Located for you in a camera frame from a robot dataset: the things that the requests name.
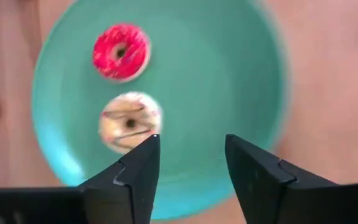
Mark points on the purple iced donut chocolate drizzle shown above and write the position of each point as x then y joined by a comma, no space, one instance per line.
116,130

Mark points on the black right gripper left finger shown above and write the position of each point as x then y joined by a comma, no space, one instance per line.
135,193

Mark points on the pink red iced donut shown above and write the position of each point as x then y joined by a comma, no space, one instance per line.
135,62

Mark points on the teal plate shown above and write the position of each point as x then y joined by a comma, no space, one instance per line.
213,77

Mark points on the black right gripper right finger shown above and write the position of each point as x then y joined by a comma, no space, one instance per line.
259,193

